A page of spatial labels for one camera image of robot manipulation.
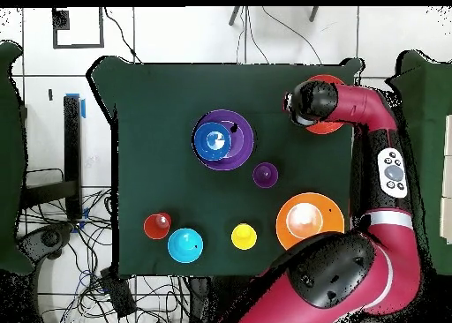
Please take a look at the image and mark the orange shallow plastic bowl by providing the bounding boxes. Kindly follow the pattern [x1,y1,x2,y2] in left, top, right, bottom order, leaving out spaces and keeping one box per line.
[304,74,346,136]

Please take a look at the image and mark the large purple plastic bowl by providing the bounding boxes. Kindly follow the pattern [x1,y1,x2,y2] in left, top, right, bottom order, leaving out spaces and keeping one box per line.
[191,109,256,172]

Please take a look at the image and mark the small dark blue bowl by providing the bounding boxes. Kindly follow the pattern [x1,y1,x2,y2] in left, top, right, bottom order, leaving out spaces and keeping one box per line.
[192,121,233,162]

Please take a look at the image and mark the purple plastic cup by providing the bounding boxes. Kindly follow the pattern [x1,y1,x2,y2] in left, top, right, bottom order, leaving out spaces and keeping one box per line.
[252,161,280,189]

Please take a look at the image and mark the large yellow plastic bowl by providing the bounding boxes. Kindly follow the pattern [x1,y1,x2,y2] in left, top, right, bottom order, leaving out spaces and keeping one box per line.
[275,192,346,252]

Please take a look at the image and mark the dark green tablecloth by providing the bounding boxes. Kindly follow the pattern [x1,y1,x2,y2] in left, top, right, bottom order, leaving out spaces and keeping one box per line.
[86,56,365,279]

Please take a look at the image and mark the yellow plastic cup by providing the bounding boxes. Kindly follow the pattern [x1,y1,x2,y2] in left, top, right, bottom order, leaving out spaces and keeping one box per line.
[230,222,258,251]

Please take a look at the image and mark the green cloth side table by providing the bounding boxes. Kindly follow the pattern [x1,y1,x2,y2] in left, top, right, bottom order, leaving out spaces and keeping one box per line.
[388,49,452,276]
[0,41,34,275]

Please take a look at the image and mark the white boxes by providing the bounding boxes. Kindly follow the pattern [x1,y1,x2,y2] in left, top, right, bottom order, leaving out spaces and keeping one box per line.
[439,113,452,246]

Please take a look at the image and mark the small cyan plastic bowl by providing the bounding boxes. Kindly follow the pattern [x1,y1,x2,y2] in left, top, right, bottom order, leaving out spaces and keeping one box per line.
[167,228,205,265]

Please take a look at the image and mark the orange-red plastic cup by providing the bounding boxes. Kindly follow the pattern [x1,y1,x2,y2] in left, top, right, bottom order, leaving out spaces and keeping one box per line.
[143,212,173,240]

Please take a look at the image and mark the black power strip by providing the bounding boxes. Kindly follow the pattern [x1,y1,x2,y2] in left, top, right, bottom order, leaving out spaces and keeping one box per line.
[99,266,138,319]

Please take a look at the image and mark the thin black cable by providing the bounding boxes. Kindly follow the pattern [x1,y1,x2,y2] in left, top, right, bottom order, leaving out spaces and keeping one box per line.
[260,6,323,65]

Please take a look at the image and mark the black square frame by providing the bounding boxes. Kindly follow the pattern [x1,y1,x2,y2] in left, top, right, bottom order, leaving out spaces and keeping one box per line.
[51,7,106,49]

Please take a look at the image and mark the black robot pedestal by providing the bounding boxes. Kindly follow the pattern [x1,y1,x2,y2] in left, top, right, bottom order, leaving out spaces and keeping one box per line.
[188,275,227,323]

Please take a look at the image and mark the black table frame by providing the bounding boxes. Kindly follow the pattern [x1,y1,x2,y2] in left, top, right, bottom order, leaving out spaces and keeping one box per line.
[13,94,84,222]

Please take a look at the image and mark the black cable tangle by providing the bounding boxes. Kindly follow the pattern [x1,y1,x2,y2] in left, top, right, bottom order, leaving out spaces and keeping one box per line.
[17,186,190,323]

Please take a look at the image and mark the black pedestal leg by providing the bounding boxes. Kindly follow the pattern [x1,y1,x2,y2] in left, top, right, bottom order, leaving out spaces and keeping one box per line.
[15,222,75,262]

